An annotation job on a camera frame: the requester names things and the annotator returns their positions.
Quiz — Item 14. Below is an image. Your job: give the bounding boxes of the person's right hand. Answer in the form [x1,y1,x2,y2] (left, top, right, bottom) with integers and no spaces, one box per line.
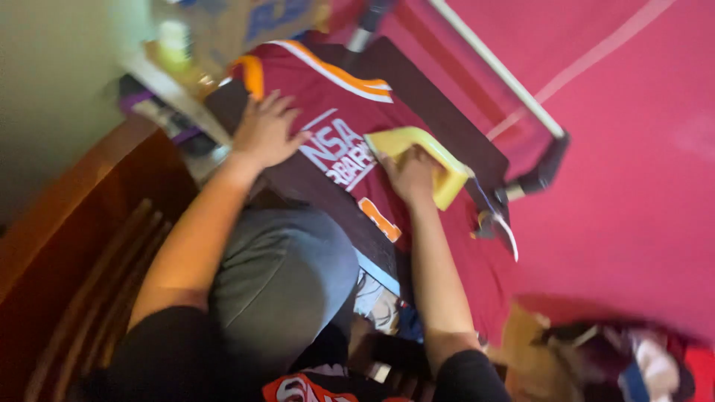
[379,145,443,206]

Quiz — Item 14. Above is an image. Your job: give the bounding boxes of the person's left hand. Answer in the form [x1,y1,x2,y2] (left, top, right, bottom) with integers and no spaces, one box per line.
[231,90,312,169]

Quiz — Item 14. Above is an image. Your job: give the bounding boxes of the yellow clothes iron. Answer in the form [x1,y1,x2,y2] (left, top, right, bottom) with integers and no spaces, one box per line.
[363,126,475,212]

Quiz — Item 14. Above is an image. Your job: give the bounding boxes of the maroon sports jersey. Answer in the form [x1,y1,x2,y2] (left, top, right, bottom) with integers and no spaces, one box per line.
[228,39,521,348]

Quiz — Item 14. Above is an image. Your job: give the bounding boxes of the dark brown ironing board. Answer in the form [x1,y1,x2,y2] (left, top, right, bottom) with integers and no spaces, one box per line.
[204,36,511,298]

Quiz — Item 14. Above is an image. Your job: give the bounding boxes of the black and silver pole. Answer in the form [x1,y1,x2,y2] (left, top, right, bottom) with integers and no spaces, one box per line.
[344,0,395,55]

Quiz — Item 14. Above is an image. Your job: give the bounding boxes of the heap of clothes under board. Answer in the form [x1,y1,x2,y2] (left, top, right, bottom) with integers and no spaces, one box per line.
[352,267,426,342]

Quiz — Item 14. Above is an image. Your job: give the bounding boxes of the person's grey shorts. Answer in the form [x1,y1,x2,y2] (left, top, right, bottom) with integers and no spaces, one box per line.
[209,205,362,382]

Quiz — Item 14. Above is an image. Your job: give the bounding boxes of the cardboard box with blue print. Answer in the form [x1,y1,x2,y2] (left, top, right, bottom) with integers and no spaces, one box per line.
[150,0,331,74]

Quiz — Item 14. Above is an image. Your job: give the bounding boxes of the black orange printed garment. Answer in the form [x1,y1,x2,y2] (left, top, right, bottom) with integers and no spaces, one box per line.
[261,363,415,402]

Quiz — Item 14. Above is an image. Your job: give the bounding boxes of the cluttered white shelf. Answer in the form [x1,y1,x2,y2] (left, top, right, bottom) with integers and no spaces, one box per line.
[116,20,234,170]

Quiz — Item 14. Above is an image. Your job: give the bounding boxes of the person's black shirt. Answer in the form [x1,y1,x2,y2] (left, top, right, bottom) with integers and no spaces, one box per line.
[84,304,512,402]

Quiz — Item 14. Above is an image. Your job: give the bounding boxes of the brown wooden chair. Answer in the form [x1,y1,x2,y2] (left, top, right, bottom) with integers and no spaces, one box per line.
[0,116,200,402]

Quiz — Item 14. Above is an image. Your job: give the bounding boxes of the iron power cord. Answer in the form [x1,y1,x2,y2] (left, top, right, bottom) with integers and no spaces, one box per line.
[470,175,520,263]

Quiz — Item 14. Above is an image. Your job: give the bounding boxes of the white metal board leg frame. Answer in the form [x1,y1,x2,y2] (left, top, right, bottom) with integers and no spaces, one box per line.
[428,0,572,203]

